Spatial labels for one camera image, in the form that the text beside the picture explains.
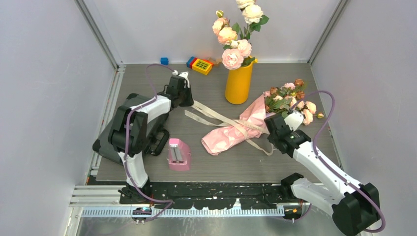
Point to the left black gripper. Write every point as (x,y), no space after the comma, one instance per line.
(189,102)

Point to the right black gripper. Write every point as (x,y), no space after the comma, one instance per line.
(270,138)

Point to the beige ribbon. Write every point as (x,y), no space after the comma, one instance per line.
(231,132)

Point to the pink flower bouquet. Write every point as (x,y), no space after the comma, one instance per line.
(286,101)

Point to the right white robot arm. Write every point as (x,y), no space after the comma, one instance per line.
(353,206)

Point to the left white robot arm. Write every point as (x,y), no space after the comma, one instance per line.
(128,132)

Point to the yellow vase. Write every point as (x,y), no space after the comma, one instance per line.
(238,83)

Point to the peach roses in vase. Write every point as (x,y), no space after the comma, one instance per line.
(235,38)

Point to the yellow toy block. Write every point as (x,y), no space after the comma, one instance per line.
(200,65)

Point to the blue cube block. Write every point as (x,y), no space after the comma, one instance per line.
(164,61)

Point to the black hard case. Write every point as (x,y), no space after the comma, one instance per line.
(156,130)

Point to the pink toy toaster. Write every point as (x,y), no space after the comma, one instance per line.
(179,155)

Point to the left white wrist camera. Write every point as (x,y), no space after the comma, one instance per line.
(183,75)

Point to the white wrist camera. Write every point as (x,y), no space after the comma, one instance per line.
(183,75)
(294,120)

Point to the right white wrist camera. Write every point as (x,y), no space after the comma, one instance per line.
(294,120)

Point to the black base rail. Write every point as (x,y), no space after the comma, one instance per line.
(211,195)

